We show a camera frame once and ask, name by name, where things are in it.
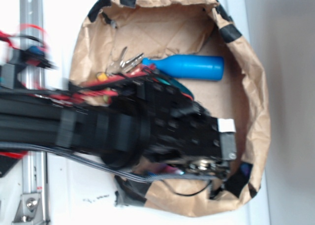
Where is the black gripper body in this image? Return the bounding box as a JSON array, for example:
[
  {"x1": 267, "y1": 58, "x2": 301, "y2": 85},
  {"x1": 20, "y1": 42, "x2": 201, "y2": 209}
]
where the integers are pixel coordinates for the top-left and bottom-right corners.
[{"x1": 123, "y1": 77, "x2": 236, "y2": 182}]

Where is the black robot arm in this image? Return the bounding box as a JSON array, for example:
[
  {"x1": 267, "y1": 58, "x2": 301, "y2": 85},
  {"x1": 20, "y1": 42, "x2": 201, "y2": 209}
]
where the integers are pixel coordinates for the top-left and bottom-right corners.
[{"x1": 0, "y1": 76, "x2": 236, "y2": 183}]

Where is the dark green oval capsule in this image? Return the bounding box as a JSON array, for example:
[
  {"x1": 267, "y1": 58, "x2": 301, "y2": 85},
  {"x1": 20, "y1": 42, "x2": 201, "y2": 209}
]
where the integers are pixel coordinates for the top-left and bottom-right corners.
[{"x1": 157, "y1": 77, "x2": 194, "y2": 100}]

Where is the blue plastic bottle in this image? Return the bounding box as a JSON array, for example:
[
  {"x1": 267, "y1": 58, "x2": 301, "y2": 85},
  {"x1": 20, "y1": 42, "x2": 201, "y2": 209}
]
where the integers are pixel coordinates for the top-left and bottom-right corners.
[{"x1": 142, "y1": 55, "x2": 224, "y2": 81}]

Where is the crumpled brown paper bag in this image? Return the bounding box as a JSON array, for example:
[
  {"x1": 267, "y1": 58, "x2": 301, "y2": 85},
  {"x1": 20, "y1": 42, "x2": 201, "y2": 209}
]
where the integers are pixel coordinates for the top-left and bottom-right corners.
[{"x1": 69, "y1": 0, "x2": 271, "y2": 217}]

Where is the multicolour braided rope toy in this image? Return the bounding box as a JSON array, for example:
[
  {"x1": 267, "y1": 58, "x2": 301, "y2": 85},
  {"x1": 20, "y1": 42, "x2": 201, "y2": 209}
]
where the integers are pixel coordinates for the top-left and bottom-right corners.
[{"x1": 96, "y1": 72, "x2": 111, "y2": 104}]

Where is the aluminium extrusion rail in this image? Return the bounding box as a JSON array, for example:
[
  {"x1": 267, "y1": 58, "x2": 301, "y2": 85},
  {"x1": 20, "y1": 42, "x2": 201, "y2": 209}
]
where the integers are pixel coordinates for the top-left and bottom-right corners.
[{"x1": 20, "y1": 0, "x2": 50, "y2": 225}]

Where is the red and black wire bundle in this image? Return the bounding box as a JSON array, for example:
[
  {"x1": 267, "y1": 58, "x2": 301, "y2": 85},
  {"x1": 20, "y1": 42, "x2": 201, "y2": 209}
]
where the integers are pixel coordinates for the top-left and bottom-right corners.
[{"x1": 0, "y1": 23, "x2": 158, "y2": 107}]

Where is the metal corner bracket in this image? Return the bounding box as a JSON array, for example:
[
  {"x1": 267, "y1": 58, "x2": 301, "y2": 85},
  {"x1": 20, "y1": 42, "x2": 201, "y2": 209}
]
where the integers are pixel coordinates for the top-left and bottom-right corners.
[{"x1": 11, "y1": 193, "x2": 47, "y2": 225}]

